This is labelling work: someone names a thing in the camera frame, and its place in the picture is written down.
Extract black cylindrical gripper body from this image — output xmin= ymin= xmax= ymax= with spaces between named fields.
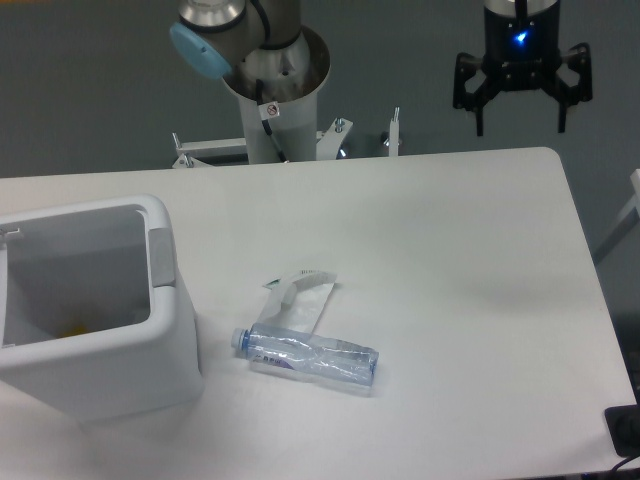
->
xmin=482 ymin=1 xmax=561 ymax=91

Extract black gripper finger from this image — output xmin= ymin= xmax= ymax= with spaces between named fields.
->
xmin=452 ymin=51 xmax=505 ymax=137
xmin=543 ymin=42 xmax=593 ymax=133

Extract crushed clear plastic bottle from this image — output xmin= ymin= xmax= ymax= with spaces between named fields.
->
xmin=230 ymin=323 xmax=379 ymax=397

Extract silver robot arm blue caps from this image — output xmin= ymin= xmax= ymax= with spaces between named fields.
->
xmin=170 ymin=1 xmax=593 ymax=135

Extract white plastic trash can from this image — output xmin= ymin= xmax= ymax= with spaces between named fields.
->
xmin=1 ymin=194 xmax=204 ymax=421

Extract black device at table edge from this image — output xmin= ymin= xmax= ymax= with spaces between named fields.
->
xmin=604 ymin=405 xmax=639 ymax=457

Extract white metal mounting frame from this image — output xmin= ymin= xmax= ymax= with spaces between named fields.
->
xmin=171 ymin=106 xmax=403 ymax=169

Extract white frame part right edge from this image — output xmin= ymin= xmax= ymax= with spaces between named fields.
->
xmin=592 ymin=169 xmax=639 ymax=265

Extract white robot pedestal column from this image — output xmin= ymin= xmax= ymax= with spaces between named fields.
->
xmin=237 ymin=93 xmax=317 ymax=164

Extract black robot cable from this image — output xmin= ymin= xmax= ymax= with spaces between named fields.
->
xmin=255 ymin=78 xmax=291 ymax=164

